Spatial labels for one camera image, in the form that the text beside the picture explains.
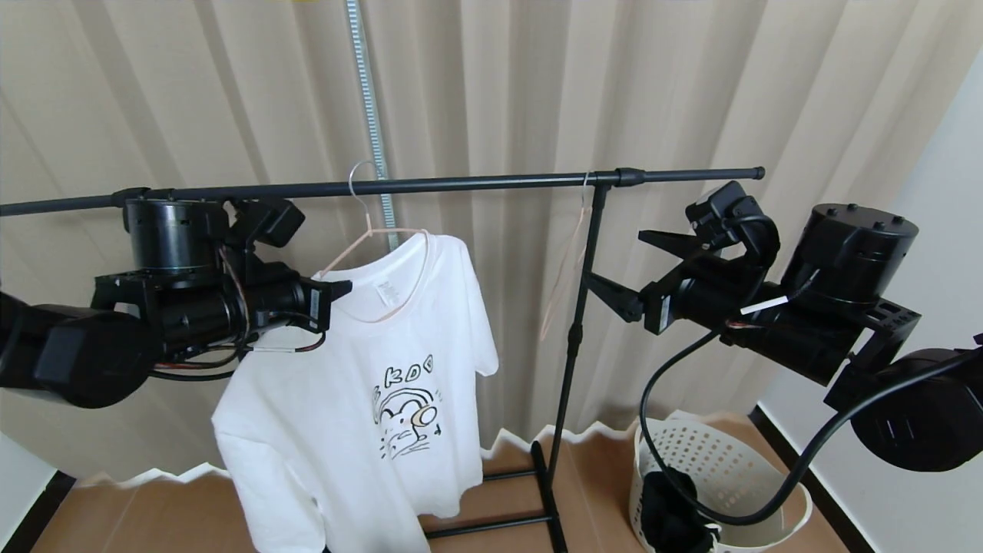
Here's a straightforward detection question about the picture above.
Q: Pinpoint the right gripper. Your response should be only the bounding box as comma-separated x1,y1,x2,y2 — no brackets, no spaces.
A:
587,228,862,387

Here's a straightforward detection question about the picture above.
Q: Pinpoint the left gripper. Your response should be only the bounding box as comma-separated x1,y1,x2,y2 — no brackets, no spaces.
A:
157,275,354,354

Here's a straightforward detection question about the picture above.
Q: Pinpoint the pink clothes hanger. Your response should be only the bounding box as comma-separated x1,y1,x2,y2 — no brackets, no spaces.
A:
538,172,597,344
317,160,432,323

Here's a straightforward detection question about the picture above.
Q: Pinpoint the white printed t-shirt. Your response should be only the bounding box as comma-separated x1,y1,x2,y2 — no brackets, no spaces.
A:
211,230,500,553

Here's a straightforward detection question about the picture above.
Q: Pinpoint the black garment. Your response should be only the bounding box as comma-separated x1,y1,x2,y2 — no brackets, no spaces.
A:
641,470,721,553

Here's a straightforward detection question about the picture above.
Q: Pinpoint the black clothes rack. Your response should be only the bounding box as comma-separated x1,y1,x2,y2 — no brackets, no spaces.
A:
0,166,766,553

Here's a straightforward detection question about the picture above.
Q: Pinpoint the white laundry basket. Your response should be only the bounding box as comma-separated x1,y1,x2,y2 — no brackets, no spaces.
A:
630,411,813,553

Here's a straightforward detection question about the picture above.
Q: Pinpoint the beige curtain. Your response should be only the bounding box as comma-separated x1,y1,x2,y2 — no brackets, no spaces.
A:
0,0,983,481

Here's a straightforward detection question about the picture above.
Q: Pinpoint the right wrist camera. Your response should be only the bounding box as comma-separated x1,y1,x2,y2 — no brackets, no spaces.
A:
686,180,782,270

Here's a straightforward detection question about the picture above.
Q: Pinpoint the black cable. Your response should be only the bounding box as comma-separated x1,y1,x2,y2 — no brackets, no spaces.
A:
639,329,983,527

